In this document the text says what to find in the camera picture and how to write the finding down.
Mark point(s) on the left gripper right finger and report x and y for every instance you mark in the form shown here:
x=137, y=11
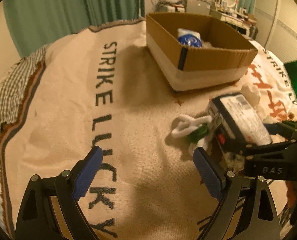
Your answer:
x=258, y=219

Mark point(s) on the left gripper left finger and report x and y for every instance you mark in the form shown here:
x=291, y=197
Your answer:
x=37, y=219

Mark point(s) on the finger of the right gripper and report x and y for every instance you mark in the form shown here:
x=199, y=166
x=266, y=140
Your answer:
x=287, y=129
x=246, y=148

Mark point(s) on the black framed white packet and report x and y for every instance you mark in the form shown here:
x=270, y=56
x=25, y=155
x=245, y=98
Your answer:
x=236, y=124

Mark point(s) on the blue white tissue pack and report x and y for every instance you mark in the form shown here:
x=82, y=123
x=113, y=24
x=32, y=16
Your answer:
x=189, y=38

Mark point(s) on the white louvered wardrobe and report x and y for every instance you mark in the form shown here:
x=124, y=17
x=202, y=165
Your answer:
x=277, y=27

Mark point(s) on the brown cardboard box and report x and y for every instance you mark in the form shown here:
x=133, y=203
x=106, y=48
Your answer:
x=190, y=68

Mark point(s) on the white dressing table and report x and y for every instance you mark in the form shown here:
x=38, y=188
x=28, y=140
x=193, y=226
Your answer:
x=245, y=26

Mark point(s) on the checkered bed sheet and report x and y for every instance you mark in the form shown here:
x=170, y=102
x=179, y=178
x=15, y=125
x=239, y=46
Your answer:
x=12, y=89

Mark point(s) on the cream woven printed blanket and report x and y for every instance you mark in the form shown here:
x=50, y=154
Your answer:
x=102, y=87

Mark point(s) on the grey mini fridge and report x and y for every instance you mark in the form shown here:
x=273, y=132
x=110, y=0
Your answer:
x=197, y=7

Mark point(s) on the white ribbed suitcase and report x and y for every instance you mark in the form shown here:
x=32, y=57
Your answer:
x=169, y=7

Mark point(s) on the green curtain left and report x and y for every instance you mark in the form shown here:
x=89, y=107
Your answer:
x=34, y=23

